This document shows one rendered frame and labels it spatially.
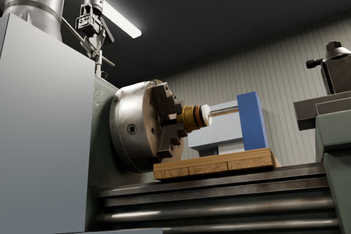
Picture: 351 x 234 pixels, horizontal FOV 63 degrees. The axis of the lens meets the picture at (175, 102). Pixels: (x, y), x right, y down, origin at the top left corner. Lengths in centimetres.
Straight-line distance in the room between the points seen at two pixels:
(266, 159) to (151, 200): 32
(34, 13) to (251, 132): 62
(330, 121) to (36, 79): 52
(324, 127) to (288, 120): 328
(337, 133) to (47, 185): 50
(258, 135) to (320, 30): 351
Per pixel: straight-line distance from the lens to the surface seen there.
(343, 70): 82
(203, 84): 441
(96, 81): 98
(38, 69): 56
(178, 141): 92
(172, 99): 95
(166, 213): 77
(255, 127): 86
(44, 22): 67
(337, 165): 60
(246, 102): 88
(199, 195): 75
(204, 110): 92
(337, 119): 58
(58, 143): 55
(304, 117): 76
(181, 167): 74
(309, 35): 427
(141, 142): 88
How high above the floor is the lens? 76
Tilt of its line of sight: 23 degrees up
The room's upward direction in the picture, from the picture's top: 3 degrees counter-clockwise
